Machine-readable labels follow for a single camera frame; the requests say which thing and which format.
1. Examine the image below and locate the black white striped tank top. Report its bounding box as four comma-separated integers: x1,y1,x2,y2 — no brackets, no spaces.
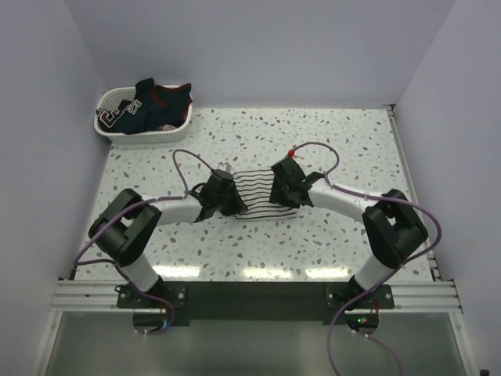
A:
233,168,297,222

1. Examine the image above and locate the navy maroon tank top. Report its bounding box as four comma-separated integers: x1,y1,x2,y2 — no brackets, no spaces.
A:
96,78,193,135

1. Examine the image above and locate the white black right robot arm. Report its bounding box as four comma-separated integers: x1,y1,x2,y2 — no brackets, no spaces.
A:
270,157,428,308

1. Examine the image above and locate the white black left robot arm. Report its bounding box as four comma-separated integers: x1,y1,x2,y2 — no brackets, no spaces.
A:
88,170,247,308

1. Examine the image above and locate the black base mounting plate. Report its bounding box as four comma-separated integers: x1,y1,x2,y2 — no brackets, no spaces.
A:
116,280,395,327

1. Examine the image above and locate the white plastic laundry basket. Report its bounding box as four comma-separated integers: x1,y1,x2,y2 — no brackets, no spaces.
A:
94,85,193,144

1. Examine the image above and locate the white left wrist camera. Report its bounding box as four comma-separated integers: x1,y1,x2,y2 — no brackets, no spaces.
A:
218,161,232,173

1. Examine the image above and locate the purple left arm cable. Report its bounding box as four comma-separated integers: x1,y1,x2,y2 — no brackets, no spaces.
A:
73,148,216,334

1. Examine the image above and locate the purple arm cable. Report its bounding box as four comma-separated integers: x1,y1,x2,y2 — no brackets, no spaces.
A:
287,141,445,376
73,148,216,334

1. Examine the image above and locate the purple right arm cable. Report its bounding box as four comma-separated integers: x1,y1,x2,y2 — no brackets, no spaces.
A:
287,141,445,376

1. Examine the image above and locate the aluminium right side rail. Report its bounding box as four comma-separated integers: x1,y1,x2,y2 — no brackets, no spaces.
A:
385,105,454,282

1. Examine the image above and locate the aluminium rail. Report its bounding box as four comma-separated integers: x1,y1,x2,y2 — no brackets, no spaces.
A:
49,280,463,313
385,105,454,282

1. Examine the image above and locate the aluminium front rail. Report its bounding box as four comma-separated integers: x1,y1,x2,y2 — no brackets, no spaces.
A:
49,280,463,313

